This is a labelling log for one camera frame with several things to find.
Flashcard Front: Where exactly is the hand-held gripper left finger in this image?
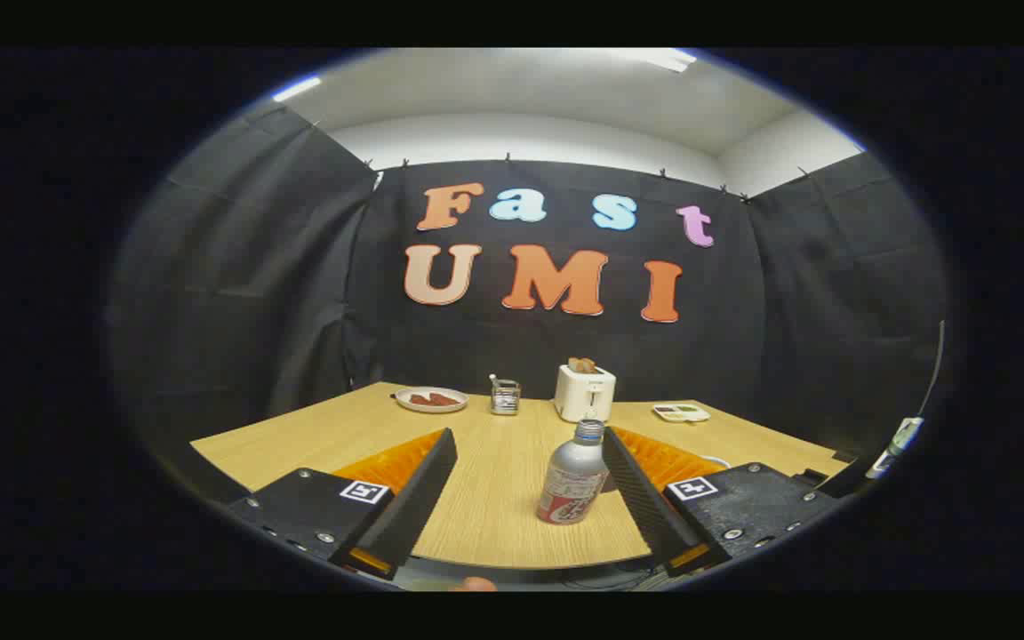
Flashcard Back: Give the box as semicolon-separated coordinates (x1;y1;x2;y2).
228;428;460;583

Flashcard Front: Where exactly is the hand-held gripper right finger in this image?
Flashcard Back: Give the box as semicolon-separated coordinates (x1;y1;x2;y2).
601;426;842;579

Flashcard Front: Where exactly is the silver juice bottle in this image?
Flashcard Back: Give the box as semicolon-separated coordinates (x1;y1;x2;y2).
536;420;611;525

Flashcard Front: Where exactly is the wooden table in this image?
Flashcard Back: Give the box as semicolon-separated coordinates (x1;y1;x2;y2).
190;382;851;570

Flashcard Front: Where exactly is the white plate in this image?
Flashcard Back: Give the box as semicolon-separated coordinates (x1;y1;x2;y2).
394;387;469;414

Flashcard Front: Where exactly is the white toaster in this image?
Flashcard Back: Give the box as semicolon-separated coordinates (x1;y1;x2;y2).
554;363;617;423

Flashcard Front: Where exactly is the glass jar with spoon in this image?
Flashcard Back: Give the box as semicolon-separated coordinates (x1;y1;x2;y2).
489;374;522;416

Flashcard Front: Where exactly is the black backdrop cloth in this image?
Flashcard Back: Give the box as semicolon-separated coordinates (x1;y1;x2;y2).
108;102;948;499

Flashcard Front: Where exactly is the ceiling light strip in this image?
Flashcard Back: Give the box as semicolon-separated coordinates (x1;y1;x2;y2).
619;49;698;73

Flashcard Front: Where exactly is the white device with cable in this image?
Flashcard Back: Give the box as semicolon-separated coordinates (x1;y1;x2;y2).
865;322;947;481

